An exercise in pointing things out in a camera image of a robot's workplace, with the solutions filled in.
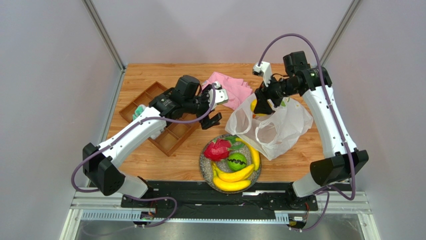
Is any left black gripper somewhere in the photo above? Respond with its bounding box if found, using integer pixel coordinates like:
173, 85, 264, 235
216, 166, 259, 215
183, 85, 222, 130

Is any yellow fake lemon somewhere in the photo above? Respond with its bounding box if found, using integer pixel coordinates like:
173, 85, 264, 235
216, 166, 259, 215
250, 99, 266, 118

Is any red fake dragon fruit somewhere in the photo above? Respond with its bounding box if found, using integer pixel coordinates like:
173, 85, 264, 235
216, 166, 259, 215
203, 135, 245, 162

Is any white plastic bag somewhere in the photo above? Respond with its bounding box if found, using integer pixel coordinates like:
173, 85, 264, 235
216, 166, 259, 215
225, 94, 314, 161

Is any single yellow fake banana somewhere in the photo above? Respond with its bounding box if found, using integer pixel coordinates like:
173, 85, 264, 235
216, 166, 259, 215
235, 137, 261, 171

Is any green fake melon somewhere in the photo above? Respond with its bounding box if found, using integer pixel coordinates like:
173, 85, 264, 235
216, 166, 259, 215
227, 152, 247, 172

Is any yellow fake banana bunch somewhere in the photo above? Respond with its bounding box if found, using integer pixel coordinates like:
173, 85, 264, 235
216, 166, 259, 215
211, 163, 255, 192

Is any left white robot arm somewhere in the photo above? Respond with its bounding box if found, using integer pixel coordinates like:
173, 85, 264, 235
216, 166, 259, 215
71, 75, 229, 198

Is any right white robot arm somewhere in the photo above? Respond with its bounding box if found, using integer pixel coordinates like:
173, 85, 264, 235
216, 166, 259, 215
252, 51, 369, 198

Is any pink folded cloth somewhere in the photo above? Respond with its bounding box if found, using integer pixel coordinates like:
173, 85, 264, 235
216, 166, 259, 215
201, 72, 253, 110

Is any brown wooden divided tray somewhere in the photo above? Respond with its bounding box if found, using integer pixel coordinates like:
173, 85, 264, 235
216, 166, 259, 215
119, 81, 200, 157

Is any speckled round plate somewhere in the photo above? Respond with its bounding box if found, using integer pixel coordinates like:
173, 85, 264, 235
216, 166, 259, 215
199, 134, 261, 194

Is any white teal rolled sock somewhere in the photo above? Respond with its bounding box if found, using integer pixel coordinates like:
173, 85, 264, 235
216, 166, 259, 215
132, 104, 147, 121

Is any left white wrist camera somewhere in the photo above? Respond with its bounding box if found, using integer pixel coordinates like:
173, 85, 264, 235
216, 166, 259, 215
208, 81, 229, 106

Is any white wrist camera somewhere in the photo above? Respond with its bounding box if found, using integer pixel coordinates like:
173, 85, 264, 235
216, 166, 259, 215
252, 61, 273, 87
208, 81, 229, 106

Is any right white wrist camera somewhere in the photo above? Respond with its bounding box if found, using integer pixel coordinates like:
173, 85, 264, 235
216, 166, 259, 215
252, 61, 273, 87

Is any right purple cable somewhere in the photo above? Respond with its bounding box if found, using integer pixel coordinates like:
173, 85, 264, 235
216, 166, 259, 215
256, 33, 357, 233

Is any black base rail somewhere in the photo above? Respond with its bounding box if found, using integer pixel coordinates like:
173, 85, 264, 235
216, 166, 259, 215
89, 179, 319, 221

